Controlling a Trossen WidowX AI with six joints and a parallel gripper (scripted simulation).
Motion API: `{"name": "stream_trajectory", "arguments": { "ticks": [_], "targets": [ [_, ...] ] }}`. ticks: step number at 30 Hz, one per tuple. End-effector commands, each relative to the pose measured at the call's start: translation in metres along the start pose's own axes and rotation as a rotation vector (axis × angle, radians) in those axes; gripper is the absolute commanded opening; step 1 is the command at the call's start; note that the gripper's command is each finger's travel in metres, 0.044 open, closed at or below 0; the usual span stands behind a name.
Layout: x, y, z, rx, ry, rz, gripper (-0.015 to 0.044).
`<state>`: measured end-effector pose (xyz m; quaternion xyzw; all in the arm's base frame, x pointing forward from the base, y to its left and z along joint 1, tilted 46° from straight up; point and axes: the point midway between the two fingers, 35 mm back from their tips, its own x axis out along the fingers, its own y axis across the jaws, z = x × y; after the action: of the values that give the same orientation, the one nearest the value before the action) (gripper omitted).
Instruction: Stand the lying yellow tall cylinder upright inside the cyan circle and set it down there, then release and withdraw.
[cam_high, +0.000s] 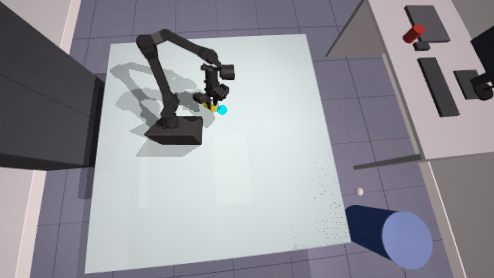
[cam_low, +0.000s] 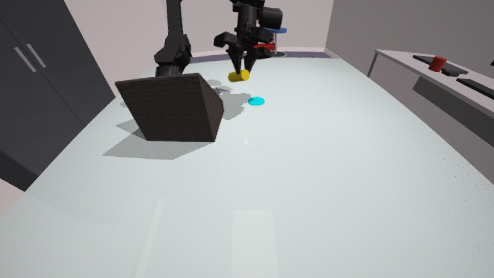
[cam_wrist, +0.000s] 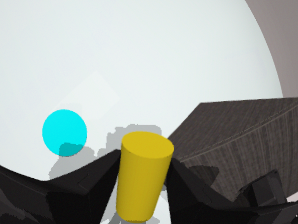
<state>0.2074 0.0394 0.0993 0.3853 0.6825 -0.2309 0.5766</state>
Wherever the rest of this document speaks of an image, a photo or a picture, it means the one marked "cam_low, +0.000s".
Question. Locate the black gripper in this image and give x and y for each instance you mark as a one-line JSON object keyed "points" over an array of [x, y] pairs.
{"points": [[237, 46]]}

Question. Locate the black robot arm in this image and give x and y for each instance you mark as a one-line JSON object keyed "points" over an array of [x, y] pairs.
{"points": [[175, 55]]}

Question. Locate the cyan circle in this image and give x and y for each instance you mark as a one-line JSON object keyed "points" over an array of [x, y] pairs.
{"points": [[256, 101]]}

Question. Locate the yellow cylinder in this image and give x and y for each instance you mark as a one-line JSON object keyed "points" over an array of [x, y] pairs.
{"points": [[243, 76]]}

